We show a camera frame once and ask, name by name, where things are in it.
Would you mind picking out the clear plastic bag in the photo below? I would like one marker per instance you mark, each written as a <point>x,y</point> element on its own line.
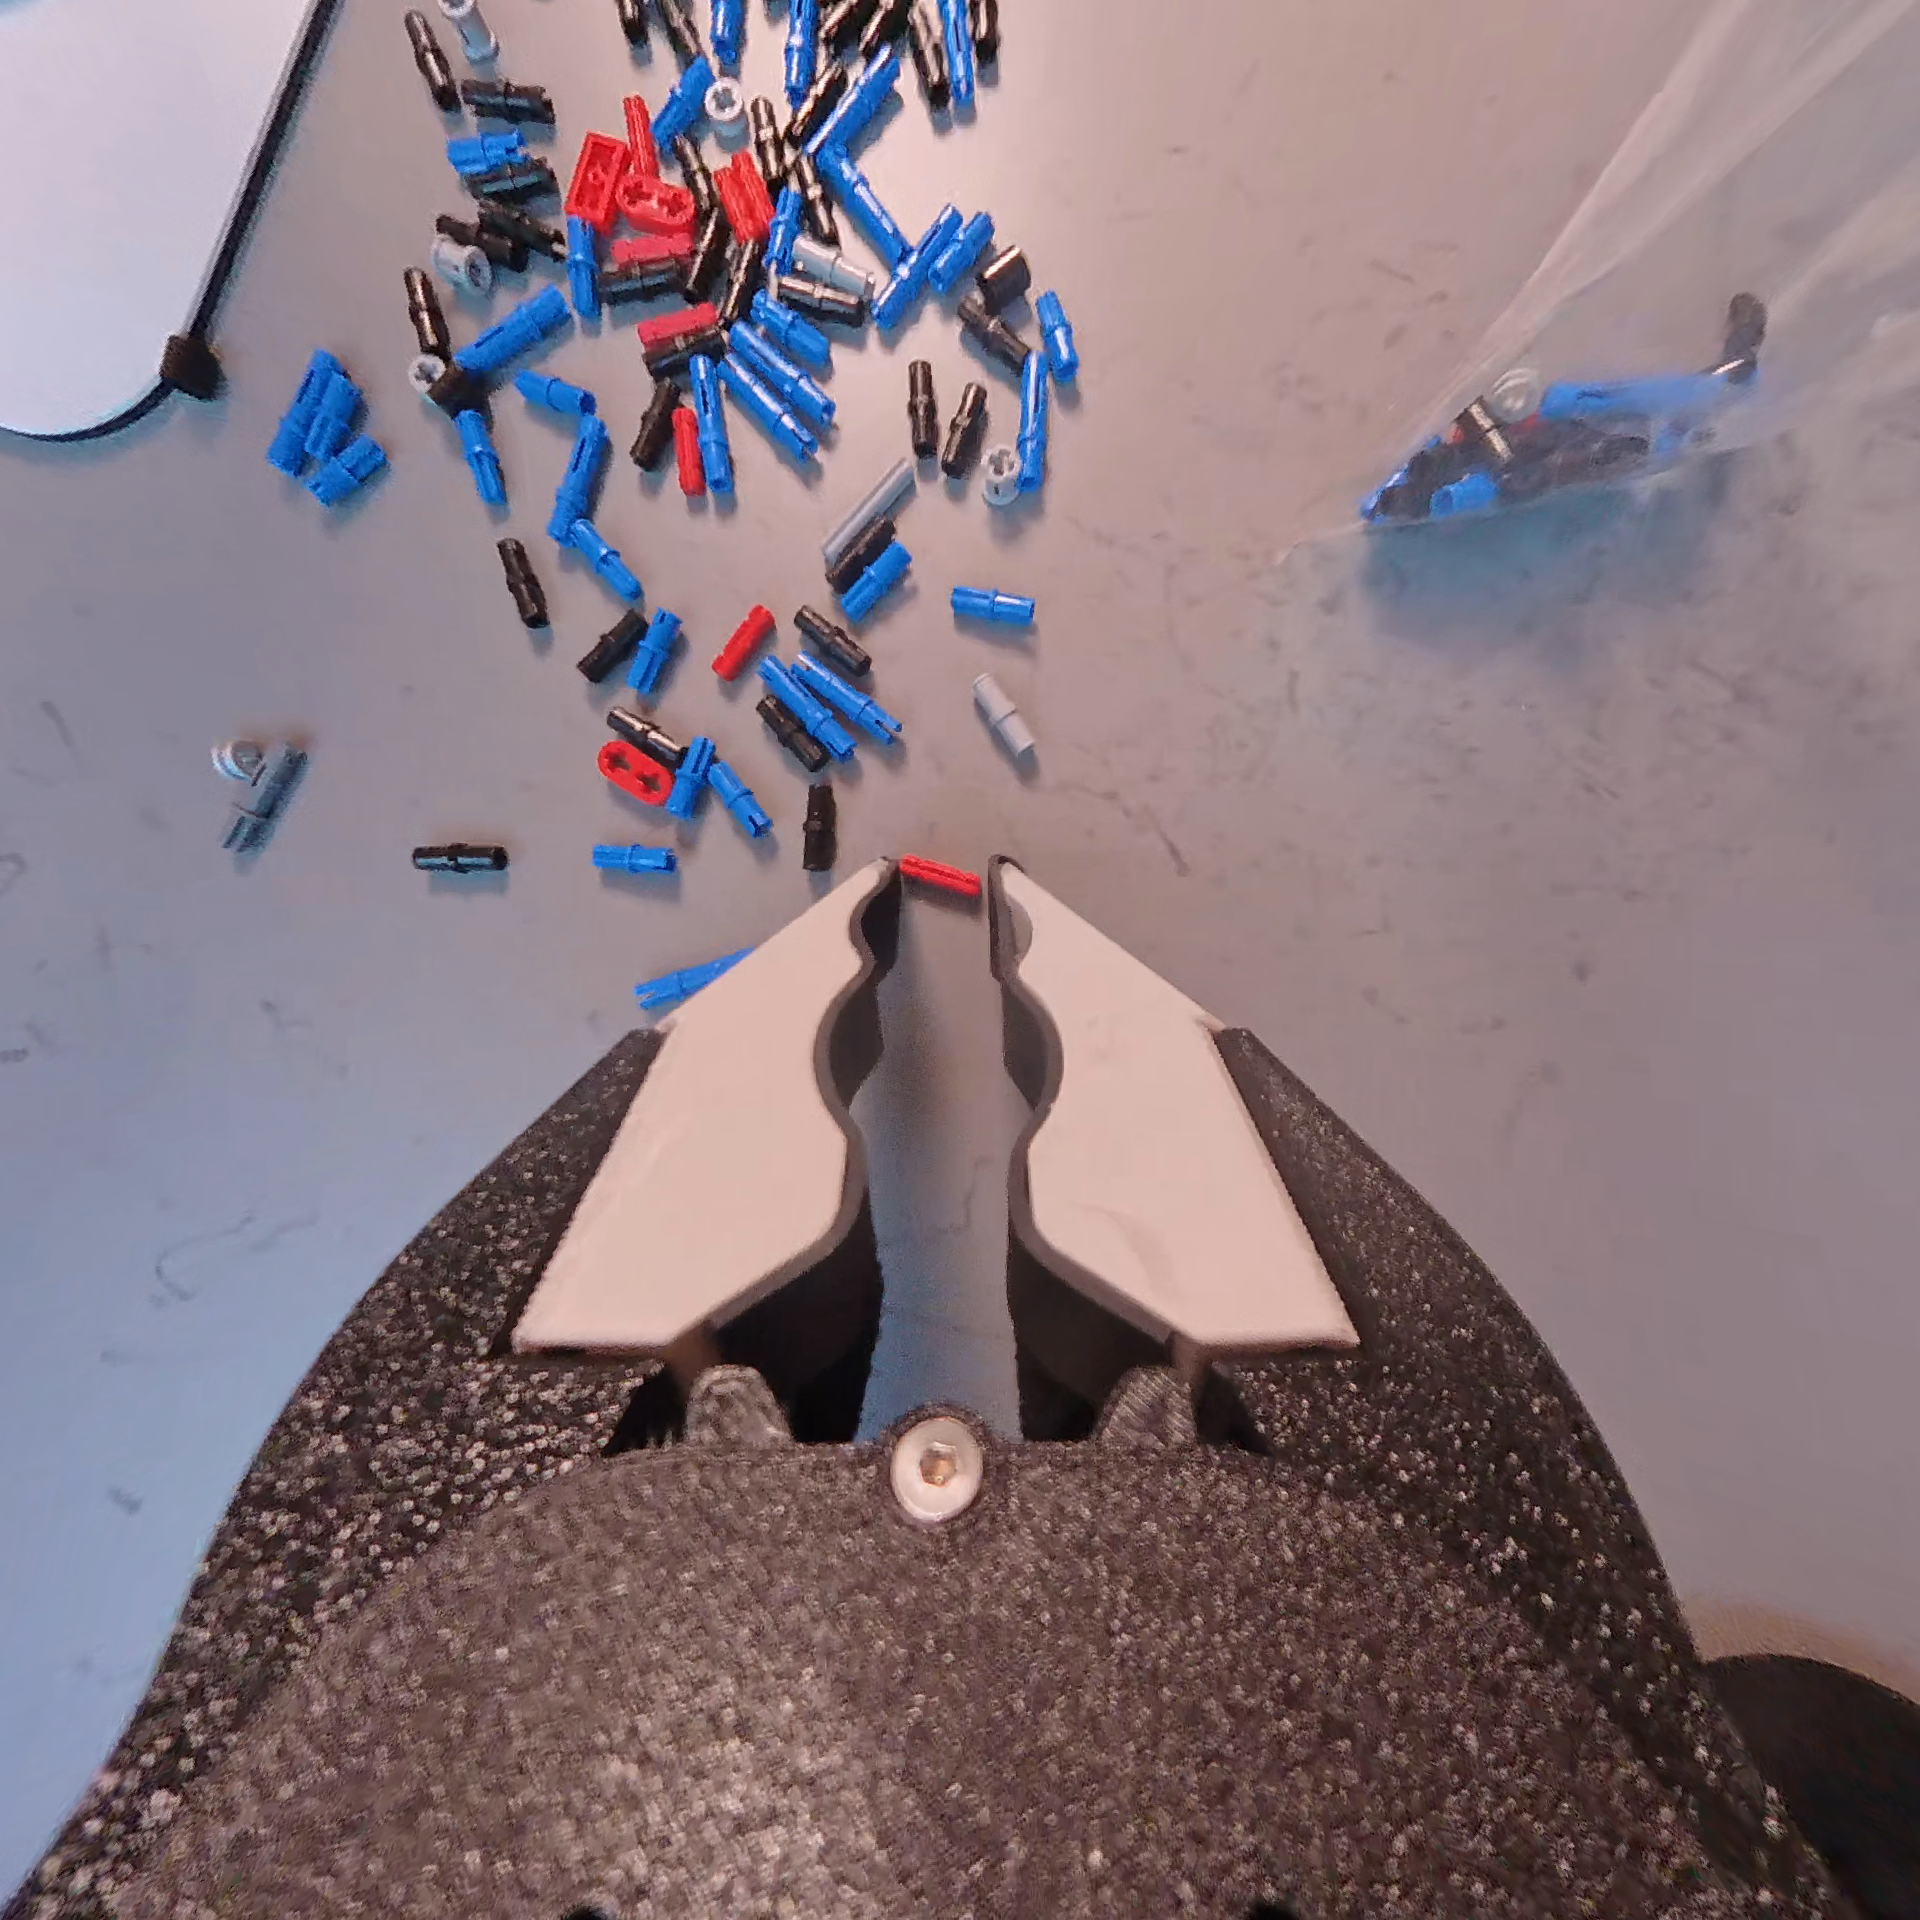
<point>1741,180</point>

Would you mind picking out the grey toy connector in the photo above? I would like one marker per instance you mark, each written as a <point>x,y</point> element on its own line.
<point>257,789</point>

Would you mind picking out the small cluster of toy pins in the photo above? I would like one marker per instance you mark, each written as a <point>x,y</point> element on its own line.
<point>1503,452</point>

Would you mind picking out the red toy pin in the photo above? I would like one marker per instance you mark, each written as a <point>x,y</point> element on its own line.
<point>940,877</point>

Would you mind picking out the large pile of toy pins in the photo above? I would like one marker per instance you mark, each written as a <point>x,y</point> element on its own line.
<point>719,330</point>

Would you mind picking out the grey desk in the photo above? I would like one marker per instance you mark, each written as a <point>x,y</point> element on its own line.
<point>1441,963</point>

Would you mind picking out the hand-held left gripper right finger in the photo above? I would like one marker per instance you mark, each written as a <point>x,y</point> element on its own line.
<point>1171,1169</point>

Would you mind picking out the black padded armrest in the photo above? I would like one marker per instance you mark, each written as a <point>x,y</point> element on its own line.
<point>1848,1801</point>

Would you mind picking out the long black toy pin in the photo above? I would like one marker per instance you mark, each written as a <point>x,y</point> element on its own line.
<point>460,860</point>

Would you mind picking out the white desk lamp stand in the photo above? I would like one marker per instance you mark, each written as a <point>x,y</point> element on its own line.
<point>121,212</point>

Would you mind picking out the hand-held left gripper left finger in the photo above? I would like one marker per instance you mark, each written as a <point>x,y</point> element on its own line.
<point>706,1169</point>

